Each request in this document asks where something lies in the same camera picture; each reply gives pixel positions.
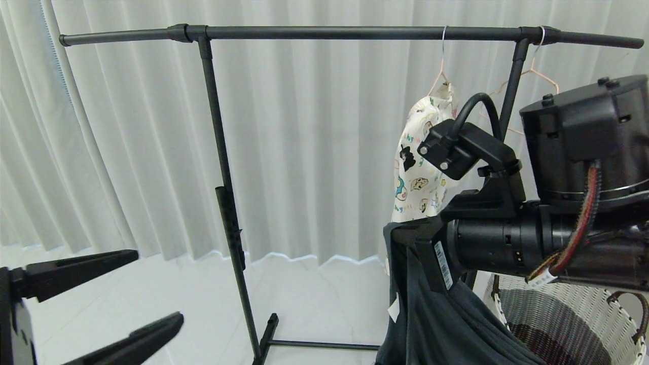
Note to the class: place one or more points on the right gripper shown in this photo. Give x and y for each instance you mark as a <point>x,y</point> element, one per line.
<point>487,243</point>

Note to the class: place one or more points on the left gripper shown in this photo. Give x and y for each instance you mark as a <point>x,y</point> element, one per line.
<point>12,329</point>

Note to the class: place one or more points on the dark teal garment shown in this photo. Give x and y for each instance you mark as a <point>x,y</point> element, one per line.
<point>441,324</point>

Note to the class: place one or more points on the cream printed garment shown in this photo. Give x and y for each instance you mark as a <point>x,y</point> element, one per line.
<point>421,152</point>

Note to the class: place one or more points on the pink clothes hanger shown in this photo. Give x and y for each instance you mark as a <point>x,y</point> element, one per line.
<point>546,80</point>
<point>442,61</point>

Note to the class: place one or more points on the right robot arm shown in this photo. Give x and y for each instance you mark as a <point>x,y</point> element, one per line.
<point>578,137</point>

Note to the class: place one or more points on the white laundry basket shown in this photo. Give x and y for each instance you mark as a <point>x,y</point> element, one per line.
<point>563,314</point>

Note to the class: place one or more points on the black clothes rack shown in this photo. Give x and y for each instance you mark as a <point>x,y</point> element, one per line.
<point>355,33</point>

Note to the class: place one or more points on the white curtain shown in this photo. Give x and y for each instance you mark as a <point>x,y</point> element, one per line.
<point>314,152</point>

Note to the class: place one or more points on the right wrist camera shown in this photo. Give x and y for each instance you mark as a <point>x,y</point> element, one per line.
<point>456,149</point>

